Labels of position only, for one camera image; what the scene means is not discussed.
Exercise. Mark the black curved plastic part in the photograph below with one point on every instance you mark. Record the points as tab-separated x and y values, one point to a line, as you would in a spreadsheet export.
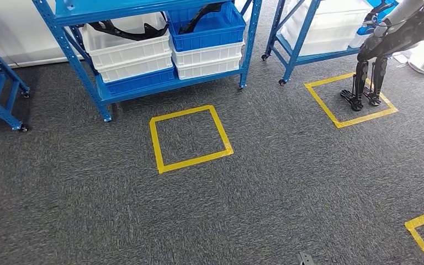
131	36
197	20

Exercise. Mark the blue metal shelf cart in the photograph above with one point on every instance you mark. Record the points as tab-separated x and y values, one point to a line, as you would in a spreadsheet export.
5	66
124	9
302	36

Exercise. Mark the yellow floor tape square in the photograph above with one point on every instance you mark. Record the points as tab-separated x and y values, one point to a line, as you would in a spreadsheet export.
195	160

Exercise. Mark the white plastic crate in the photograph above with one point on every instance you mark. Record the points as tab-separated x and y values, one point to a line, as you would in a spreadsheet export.
208	55
135	71
208	69
124	51

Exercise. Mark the silver black humanoid robot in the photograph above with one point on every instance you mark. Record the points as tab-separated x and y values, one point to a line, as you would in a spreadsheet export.
391	40

